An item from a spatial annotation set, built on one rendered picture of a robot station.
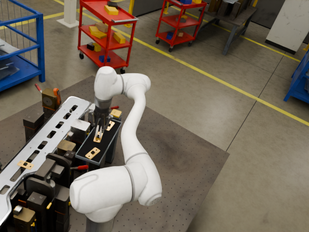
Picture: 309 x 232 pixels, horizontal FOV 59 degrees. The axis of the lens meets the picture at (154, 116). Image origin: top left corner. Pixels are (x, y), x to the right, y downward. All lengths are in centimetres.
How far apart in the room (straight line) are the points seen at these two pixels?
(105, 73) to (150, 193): 61
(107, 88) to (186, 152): 121
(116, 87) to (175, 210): 100
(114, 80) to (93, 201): 63
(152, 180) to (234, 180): 243
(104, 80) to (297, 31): 664
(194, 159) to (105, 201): 147
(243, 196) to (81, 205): 252
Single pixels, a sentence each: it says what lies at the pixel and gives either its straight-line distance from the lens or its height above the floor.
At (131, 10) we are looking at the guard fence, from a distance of 611.
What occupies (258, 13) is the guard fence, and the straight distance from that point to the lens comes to 854.
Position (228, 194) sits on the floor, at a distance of 321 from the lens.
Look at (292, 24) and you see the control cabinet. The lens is 762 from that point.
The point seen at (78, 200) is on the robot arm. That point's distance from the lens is 94.
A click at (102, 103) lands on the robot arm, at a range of 141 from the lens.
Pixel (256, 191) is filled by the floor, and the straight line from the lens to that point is 341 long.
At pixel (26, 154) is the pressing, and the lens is 176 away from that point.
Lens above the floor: 231
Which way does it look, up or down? 38 degrees down
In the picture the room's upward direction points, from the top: 16 degrees clockwise
